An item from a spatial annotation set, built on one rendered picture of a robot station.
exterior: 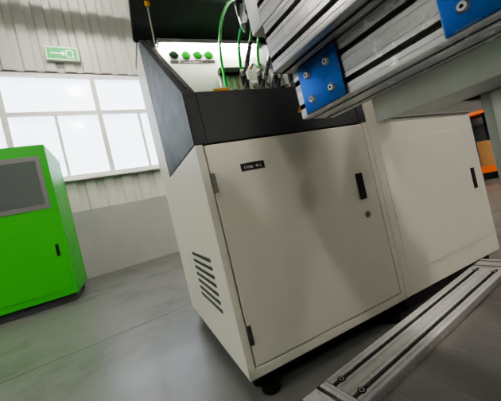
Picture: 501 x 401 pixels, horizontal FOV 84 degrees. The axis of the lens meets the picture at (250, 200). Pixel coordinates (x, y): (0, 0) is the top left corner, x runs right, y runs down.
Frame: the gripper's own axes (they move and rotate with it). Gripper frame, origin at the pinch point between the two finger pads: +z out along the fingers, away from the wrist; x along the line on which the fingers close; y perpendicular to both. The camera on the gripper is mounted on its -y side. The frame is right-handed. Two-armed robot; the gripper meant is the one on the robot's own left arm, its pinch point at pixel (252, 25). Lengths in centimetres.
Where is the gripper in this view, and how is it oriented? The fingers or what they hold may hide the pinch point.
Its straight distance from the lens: 124.5
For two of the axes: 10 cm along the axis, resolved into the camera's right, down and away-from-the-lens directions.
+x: 8.8, -4.4, 1.9
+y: 4.4, 5.9, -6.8
